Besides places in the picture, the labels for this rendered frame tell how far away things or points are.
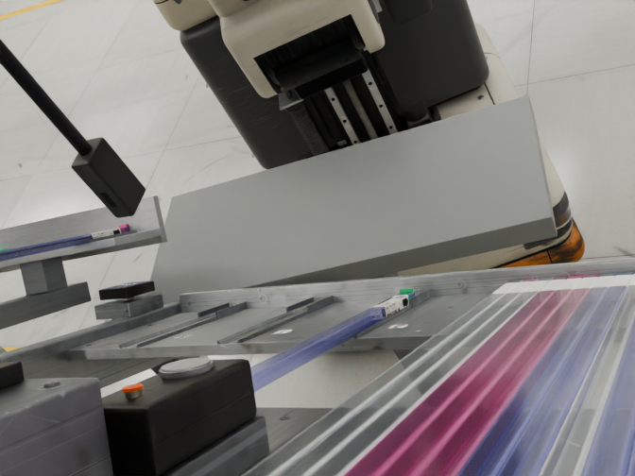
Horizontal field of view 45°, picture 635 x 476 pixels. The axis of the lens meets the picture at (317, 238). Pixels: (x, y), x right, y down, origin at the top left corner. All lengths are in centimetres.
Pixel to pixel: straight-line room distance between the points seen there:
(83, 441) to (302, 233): 83
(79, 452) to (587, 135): 174
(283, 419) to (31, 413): 18
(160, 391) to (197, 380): 2
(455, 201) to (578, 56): 120
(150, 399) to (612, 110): 176
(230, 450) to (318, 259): 73
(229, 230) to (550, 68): 122
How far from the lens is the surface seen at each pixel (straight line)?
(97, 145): 44
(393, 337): 60
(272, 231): 113
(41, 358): 77
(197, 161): 248
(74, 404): 29
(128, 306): 87
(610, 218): 176
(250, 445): 36
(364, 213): 108
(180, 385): 33
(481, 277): 77
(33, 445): 28
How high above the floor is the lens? 132
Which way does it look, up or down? 42 degrees down
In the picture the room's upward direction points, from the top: 33 degrees counter-clockwise
